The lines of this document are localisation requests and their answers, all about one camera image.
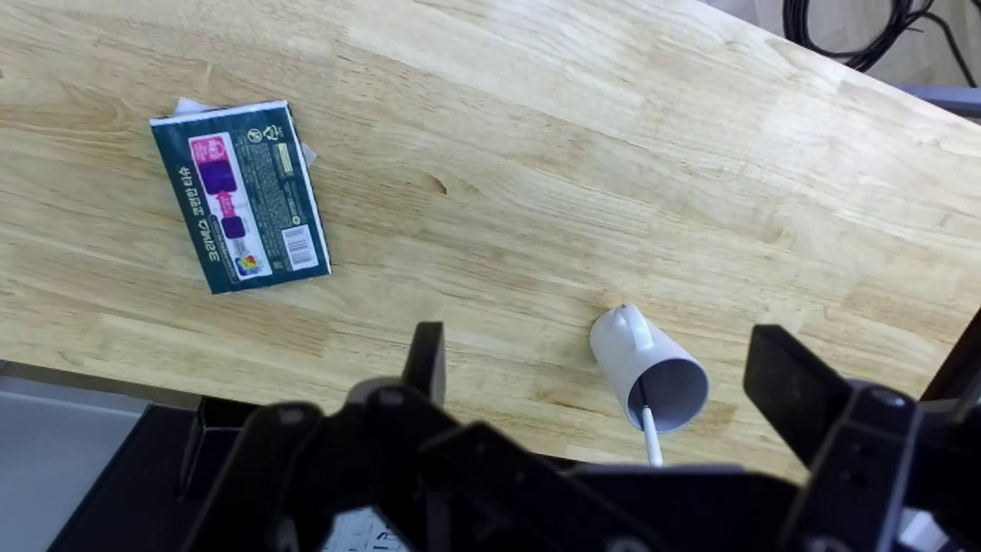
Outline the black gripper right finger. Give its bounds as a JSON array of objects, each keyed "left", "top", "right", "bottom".
[{"left": 742, "top": 323, "right": 921, "bottom": 496}]

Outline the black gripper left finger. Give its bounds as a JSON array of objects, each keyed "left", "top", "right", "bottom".
[{"left": 344, "top": 319, "right": 469, "bottom": 453}]

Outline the white spoon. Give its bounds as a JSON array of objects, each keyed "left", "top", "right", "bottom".
[{"left": 636, "top": 401, "right": 669, "bottom": 468}]

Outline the white ceramic mug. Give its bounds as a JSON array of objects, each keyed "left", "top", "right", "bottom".
[{"left": 586, "top": 301, "right": 715, "bottom": 435}]

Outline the green flat box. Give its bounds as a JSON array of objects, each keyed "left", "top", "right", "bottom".
[{"left": 147, "top": 99, "right": 337, "bottom": 298}]

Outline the thick black cable bundle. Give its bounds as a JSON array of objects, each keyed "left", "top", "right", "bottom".
[{"left": 777, "top": 0, "right": 939, "bottom": 73}]

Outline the thin black cable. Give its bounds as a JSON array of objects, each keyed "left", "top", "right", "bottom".
[{"left": 919, "top": 5, "right": 981, "bottom": 92}]

